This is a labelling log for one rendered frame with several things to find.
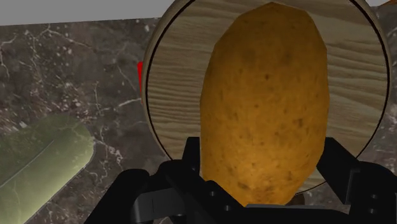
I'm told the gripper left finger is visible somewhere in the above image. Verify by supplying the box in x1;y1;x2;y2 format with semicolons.
84;136;246;224

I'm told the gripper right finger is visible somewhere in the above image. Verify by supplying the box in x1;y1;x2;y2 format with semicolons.
316;137;397;224

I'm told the brown potato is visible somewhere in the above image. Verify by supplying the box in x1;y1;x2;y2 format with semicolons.
199;1;330;207

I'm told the round wooden plate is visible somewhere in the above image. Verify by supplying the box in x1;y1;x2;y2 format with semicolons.
141;0;392;193

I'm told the red object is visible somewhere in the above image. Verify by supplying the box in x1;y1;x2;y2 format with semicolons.
137;60;144;105

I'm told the green glass bottle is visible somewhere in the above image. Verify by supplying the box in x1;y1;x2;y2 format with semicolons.
0;115;95;224

